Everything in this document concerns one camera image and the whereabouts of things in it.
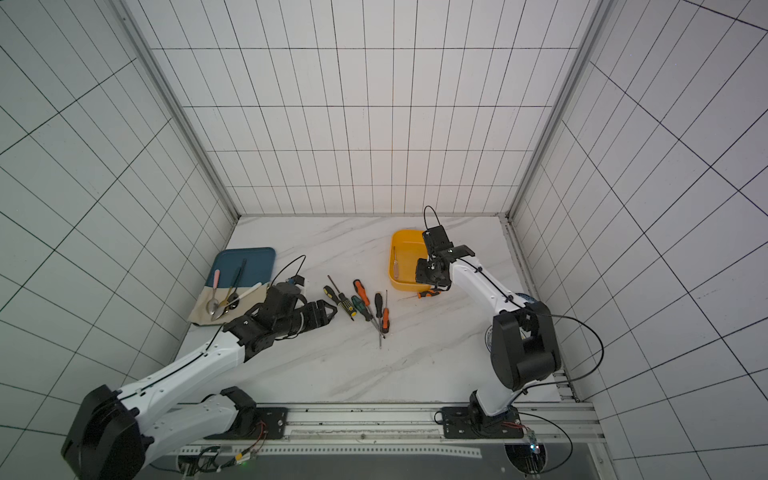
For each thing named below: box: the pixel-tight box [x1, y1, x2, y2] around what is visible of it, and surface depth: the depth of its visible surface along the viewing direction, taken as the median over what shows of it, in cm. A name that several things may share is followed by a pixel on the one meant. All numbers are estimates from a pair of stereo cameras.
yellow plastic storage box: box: [388, 230, 433, 292], surface depth 107 cm
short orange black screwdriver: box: [417, 289, 442, 299], surface depth 97 cm
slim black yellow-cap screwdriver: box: [374, 292, 383, 349], surface depth 95 cm
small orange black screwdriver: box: [382, 290, 390, 334], surface depth 91 cm
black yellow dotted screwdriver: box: [327, 274, 357, 321], surface depth 94 cm
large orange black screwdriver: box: [353, 279, 383, 335], surface depth 99 cm
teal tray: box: [205, 247, 276, 287], surface depth 106 cm
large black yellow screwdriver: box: [323, 285, 357, 321], surface depth 94 cm
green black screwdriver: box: [351, 295, 386, 339], surface depth 94 cm
